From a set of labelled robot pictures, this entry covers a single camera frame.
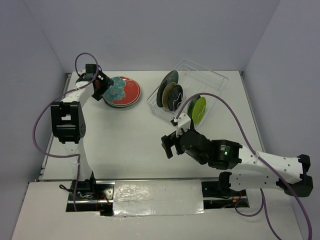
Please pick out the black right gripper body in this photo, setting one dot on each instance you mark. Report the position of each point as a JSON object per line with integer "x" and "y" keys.
{"x": 201, "y": 160}

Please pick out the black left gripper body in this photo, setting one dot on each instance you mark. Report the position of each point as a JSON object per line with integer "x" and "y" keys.
{"x": 98, "y": 92}

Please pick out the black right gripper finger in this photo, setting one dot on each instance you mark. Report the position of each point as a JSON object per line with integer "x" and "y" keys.
{"x": 170, "y": 139}
{"x": 170, "y": 148}

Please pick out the white plate with red back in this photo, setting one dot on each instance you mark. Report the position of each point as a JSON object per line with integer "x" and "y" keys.
{"x": 124, "y": 91}

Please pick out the red plate with teal flower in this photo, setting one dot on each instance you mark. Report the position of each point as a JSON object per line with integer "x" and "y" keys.
{"x": 119, "y": 106}

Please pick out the lime green plate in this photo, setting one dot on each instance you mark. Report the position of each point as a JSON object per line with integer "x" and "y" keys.
{"x": 202, "y": 103}

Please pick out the blue patterned dark-rimmed plate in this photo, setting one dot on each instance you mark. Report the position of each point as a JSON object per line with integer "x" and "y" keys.
{"x": 191, "y": 106}

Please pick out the teal glazed brown-rimmed plate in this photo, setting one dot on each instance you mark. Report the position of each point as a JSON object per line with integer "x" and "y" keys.
{"x": 171, "y": 77}

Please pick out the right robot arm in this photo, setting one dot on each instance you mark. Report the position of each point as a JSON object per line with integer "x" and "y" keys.
{"x": 240, "y": 169}

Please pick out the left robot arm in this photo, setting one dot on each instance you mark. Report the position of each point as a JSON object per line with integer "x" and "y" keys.
{"x": 69, "y": 127}

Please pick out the black plate with white line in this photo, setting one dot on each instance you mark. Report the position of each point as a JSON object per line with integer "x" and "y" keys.
{"x": 175, "y": 98}

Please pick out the beige brown-rimmed plate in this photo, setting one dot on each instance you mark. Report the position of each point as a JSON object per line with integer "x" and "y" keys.
{"x": 166, "y": 93}

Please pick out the silver foil covered panel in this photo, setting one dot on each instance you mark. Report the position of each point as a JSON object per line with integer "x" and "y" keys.
{"x": 157, "y": 198}

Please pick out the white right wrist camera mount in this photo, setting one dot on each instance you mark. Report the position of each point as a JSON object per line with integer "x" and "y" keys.
{"x": 182, "y": 124}

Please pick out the black metal base rail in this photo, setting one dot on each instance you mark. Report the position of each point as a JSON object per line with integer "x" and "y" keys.
{"x": 102, "y": 199}

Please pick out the white wire dish rack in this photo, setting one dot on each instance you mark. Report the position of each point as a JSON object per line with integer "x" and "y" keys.
{"x": 195, "y": 80}

